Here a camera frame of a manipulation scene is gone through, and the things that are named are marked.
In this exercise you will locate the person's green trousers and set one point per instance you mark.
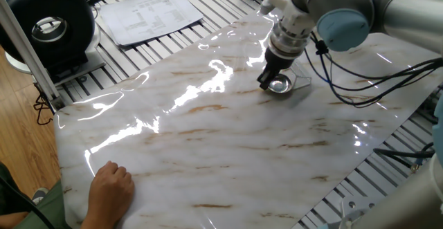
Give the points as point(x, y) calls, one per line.
point(45, 211)

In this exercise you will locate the small metal bowl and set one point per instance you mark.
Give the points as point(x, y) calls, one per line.
point(282, 83)

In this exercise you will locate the white printed paper sheet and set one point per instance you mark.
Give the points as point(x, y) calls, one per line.
point(149, 14)

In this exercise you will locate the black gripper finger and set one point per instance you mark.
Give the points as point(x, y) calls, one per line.
point(263, 79)
point(272, 78)

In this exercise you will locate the grey metal robot mount plate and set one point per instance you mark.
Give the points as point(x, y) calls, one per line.
point(356, 211)

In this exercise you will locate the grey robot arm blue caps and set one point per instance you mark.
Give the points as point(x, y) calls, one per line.
point(346, 0)

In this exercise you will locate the person's bare forearm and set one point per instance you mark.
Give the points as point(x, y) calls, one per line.
point(98, 222)

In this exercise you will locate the marble pattern sheet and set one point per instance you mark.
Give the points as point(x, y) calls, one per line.
point(225, 153)

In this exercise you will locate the person's bare hand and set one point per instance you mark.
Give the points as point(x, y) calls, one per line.
point(110, 191)

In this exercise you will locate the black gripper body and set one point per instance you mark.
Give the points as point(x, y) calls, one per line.
point(279, 62)

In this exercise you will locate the aluminium frame post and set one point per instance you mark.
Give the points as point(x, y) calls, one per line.
point(31, 59)

